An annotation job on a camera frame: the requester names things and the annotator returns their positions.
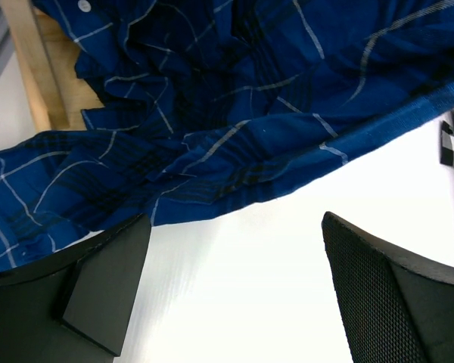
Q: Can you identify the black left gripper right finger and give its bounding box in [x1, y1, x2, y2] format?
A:
[322, 212, 454, 362]

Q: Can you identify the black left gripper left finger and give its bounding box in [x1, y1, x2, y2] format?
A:
[0, 216, 151, 362]

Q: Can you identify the blue plaid shirt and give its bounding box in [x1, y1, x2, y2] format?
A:
[0, 1, 454, 272]

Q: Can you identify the wooden clothes rack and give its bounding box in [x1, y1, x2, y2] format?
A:
[0, 0, 103, 132]

